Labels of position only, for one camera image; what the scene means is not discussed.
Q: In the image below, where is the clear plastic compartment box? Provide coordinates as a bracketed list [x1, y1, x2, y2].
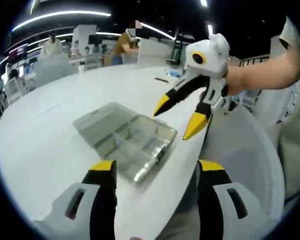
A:
[72, 101, 178, 189]

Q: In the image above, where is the red screen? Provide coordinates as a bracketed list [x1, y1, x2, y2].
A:
[9, 44, 29, 57]

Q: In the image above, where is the white board panel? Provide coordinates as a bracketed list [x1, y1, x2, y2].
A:
[137, 38, 178, 67]

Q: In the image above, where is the person's right hand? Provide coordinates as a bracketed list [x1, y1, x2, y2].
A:
[225, 65, 251, 98]

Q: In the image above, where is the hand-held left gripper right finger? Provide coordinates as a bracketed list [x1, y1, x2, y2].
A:
[196, 159, 283, 240]

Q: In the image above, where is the black railing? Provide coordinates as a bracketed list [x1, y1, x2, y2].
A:
[229, 56, 271, 68]

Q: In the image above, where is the ceiling light strip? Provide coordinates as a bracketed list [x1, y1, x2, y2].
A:
[11, 10, 113, 31]

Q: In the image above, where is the grey chair back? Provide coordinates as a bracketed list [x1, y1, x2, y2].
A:
[36, 53, 78, 85]

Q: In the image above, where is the grey mesh office chair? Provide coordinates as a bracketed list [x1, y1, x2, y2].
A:
[197, 107, 286, 226]

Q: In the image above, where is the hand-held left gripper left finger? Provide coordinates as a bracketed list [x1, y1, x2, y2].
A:
[33, 159, 118, 240]

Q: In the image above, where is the black metal stand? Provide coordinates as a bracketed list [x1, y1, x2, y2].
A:
[169, 28, 185, 66]

